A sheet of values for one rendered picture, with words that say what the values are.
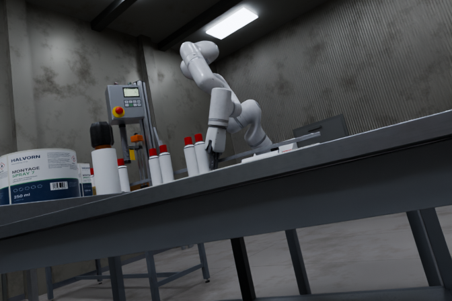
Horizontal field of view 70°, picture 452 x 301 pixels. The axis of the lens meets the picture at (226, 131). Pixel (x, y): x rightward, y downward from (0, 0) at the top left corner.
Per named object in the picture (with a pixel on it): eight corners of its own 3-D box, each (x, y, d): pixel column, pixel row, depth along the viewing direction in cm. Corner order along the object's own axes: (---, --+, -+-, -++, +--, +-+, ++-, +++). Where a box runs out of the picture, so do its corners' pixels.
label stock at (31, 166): (92, 196, 91) (86, 146, 94) (9, 208, 77) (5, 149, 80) (66, 205, 104) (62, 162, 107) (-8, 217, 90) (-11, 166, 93)
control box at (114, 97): (109, 125, 167) (104, 91, 171) (141, 123, 176) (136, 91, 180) (112, 119, 159) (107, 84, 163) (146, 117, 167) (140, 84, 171)
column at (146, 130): (152, 207, 160) (132, 82, 173) (158, 205, 164) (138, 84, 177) (159, 205, 158) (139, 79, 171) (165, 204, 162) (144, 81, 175)
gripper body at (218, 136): (216, 125, 140) (212, 151, 139) (204, 123, 131) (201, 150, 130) (231, 127, 137) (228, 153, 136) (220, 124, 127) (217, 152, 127)
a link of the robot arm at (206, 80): (208, 77, 158) (235, 123, 143) (183, 69, 146) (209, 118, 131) (219, 64, 154) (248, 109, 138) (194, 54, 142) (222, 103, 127)
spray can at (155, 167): (151, 194, 143) (144, 150, 147) (158, 193, 147) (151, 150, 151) (160, 192, 141) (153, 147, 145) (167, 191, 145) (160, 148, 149)
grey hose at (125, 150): (122, 164, 166) (117, 125, 170) (127, 164, 169) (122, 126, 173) (127, 162, 164) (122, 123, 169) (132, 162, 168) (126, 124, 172)
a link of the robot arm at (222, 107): (219, 121, 140) (204, 118, 134) (222, 91, 141) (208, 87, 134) (234, 121, 135) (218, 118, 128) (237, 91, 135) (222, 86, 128)
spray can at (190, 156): (187, 185, 134) (179, 138, 138) (194, 185, 139) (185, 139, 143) (198, 183, 132) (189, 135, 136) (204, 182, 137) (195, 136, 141)
